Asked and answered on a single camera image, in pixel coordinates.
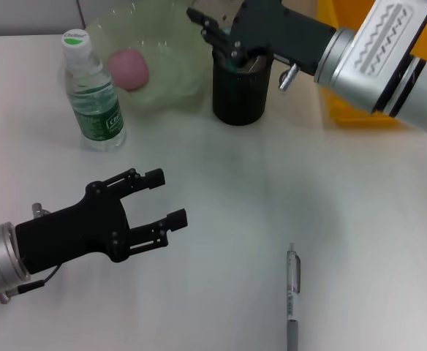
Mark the pink peach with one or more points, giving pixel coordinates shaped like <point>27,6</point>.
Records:
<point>127,71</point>

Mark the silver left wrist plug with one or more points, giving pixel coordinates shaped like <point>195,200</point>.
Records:
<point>38,210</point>

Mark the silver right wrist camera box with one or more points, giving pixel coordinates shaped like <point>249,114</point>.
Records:
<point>385,36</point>

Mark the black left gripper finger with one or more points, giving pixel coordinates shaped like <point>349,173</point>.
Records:
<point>155,179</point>
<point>177,219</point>

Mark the grey clear pen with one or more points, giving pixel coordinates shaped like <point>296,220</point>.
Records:
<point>292,329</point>

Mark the yellow plastic bin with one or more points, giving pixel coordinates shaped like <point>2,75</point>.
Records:
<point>330,11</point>

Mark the translucent green fruit bowl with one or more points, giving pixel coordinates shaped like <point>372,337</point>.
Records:
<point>169,62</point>

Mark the clear green-label water bottle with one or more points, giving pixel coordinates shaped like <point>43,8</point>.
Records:
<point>93,109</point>

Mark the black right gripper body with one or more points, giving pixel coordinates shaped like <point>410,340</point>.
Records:
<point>279,33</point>

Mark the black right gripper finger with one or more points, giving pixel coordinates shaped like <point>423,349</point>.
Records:
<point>213,31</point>

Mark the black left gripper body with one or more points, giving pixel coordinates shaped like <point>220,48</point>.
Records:
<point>71,234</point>

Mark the black mesh pen holder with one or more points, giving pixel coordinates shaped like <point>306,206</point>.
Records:
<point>241,95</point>

